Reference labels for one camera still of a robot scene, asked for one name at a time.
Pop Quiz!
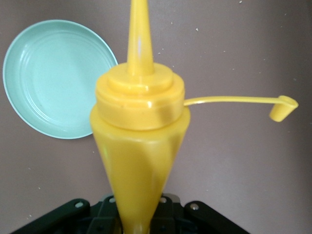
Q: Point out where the mint green plate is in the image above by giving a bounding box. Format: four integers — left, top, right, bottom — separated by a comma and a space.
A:
2, 19, 119, 140

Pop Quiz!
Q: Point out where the yellow squeeze bottle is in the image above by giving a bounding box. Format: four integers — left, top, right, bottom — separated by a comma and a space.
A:
89, 0, 299, 234

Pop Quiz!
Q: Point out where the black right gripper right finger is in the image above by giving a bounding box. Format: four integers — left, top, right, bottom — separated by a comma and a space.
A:
151, 194, 247, 234

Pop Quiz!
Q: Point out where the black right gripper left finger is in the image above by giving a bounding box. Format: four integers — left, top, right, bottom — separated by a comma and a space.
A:
11, 192, 122, 234

